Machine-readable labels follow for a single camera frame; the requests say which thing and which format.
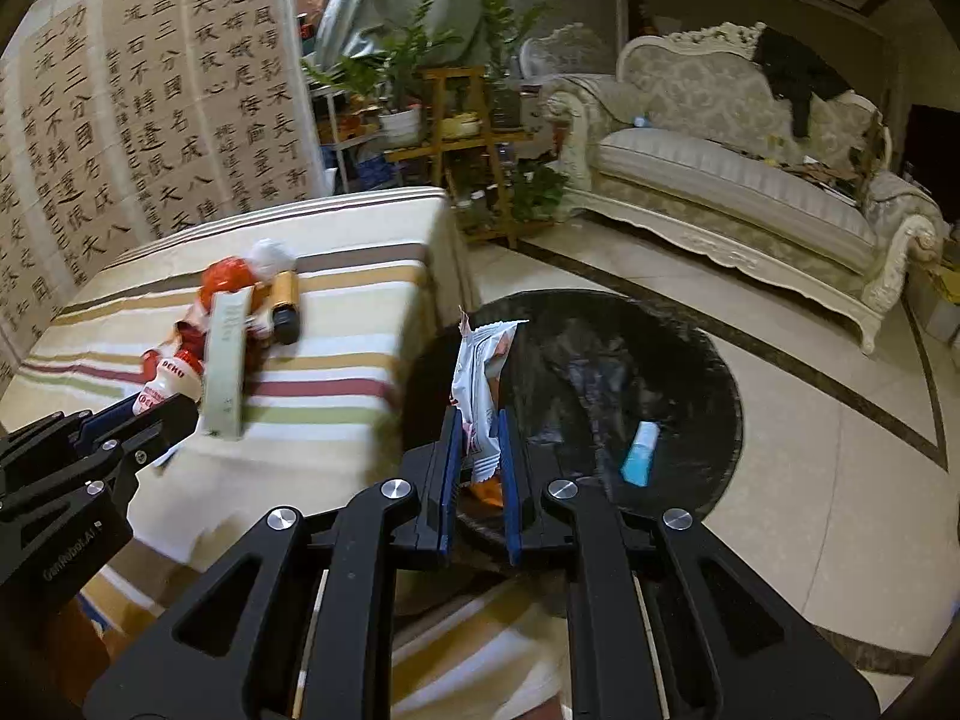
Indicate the black jacket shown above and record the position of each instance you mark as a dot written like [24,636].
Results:
[795,67]

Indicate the white yogurt bottle red label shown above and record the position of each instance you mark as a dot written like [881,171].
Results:
[176,379]

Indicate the small red wrapper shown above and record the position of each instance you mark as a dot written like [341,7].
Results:
[191,337]

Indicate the white snack packet red print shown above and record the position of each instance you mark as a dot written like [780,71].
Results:
[480,382]

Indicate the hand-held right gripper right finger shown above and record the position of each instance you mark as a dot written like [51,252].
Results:
[511,487]

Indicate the yellow pot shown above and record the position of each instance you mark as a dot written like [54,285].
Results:
[461,126]

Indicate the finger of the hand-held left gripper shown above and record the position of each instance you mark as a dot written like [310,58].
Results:
[161,424]
[105,420]

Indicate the white paper tube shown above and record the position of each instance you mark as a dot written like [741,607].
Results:
[225,375]

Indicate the small leafy plant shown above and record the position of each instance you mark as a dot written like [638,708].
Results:
[540,191]

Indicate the white crumpled tissue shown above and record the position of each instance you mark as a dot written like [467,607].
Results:
[271,256]

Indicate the gold bottle black cap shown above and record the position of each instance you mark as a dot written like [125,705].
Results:
[285,300]

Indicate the trash bin with black bag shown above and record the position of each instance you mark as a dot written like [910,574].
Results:
[600,360]

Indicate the white metal shelf rack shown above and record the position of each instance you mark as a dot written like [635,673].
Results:
[335,142]

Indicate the tall potted plant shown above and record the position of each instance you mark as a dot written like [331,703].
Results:
[502,22]

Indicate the orange snack packet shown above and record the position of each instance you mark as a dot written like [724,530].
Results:
[486,493]

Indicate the yellow cardboard box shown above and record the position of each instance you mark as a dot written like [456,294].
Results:
[937,292]

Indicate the calligraphy wall hanging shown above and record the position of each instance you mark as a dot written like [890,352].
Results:
[112,127]

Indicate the red plastic bag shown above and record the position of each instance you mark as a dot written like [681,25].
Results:
[225,277]

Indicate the wooden plant stand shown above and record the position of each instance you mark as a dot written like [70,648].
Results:
[454,73]

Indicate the dark panel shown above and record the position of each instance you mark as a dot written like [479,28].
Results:
[934,157]

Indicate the ornate cream sofa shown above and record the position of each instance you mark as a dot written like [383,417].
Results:
[712,165]

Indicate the grey green curtain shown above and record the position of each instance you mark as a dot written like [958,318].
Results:
[375,0]

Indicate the striped tablecloth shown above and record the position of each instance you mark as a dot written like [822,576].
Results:
[337,300]

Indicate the potted plant white pot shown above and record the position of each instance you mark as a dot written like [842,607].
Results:
[401,127]

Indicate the small blue white tube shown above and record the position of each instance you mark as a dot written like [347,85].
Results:
[639,457]

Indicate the ornate cream armchair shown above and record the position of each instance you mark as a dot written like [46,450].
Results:
[562,45]

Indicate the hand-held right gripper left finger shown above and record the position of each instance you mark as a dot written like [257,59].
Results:
[448,472]

